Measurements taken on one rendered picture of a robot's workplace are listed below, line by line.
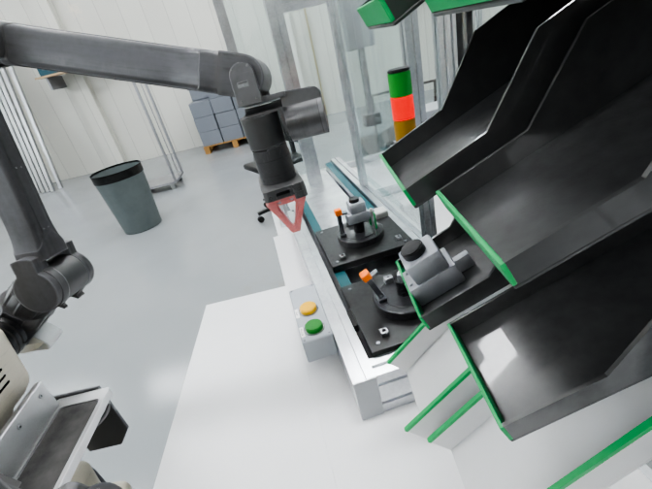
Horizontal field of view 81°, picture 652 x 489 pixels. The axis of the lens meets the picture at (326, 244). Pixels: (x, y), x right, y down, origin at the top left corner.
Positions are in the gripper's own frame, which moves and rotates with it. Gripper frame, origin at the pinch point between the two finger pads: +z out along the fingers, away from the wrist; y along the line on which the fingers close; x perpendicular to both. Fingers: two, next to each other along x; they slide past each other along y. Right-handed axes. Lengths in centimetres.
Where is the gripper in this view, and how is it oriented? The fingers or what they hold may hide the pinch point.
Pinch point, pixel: (295, 227)
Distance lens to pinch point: 66.8
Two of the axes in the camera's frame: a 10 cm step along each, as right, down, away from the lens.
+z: 2.4, 8.5, 4.7
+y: -2.3, -4.2, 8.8
